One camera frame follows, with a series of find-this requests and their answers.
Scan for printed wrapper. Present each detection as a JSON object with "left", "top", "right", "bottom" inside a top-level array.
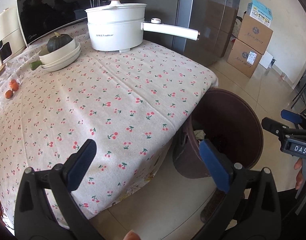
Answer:
[{"left": 193, "top": 129, "right": 206, "bottom": 141}]

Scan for dark brown trash bin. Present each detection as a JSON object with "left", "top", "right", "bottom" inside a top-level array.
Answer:
[{"left": 173, "top": 88, "right": 264, "bottom": 179}]

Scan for cream kitchen appliance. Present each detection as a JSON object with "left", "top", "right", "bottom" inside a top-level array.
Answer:
[{"left": 0, "top": 7, "right": 26, "bottom": 67}]

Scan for person's right hand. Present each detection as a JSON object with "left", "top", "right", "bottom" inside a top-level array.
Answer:
[{"left": 294, "top": 158, "right": 303, "bottom": 190}]

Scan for person's left hand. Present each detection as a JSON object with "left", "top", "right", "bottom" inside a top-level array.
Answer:
[{"left": 123, "top": 230, "right": 141, "bottom": 240}]

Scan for lower cardboard box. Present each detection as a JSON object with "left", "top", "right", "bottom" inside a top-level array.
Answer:
[{"left": 227, "top": 39, "right": 262, "bottom": 78}]

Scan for cardboard box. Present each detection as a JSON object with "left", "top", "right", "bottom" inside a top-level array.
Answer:
[
  {"left": 238, "top": 14, "right": 273, "bottom": 55},
  {"left": 227, "top": 39, "right": 262, "bottom": 78}
]

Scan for upper cardboard box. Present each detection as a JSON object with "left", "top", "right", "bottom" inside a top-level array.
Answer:
[{"left": 238, "top": 14, "right": 273, "bottom": 55}]

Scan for light blue carton box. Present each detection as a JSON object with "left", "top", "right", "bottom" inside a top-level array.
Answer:
[{"left": 246, "top": 0, "right": 273, "bottom": 27}]

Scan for orange tangerine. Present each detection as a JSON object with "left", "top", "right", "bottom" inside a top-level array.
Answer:
[
  {"left": 11, "top": 83, "right": 19, "bottom": 92},
  {"left": 9, "top": 79, "right": 17, "bottom": 87},
  {"left": 5, "top": 90, "right": 13, "bottom": 99}
]

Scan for grey refrigerator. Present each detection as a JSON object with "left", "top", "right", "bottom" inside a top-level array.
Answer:
[{"left": 121, "top": 0, "right": 240, "bottom": 67}]

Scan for glass jar with wooden lid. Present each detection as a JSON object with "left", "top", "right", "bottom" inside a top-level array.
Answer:
[{"left": 0, "top": 63, "right": 20, "bottom": 103}]

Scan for cherry print tablecloth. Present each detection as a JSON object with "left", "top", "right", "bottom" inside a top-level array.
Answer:
[{"left": 0, "top": 23, "right": 218, "bottom": 220}]

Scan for stacked cream plates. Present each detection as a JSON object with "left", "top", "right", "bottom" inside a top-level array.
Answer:
[{"left": 41, "top": 42, "right": 81, "bottom": 72}]

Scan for dark green pumpkin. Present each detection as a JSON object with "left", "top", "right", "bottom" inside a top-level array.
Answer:
[{"left": 46, "top": 32, "right": 73, "bottom": 53}]

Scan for white electric cooking pot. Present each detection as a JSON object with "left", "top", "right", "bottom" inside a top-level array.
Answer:
[{"left": 86, "top": 0, "right": 200, "bottom": 53}]

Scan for black microwave oven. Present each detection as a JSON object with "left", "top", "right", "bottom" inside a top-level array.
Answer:
[{"left": 16, "top": 0, "right": 110, "bottom": 46}]

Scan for cream bowl with green handle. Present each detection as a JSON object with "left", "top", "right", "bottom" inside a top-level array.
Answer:
[{"left": 29, "top": 38, "right": 76, "bottom": 70}]

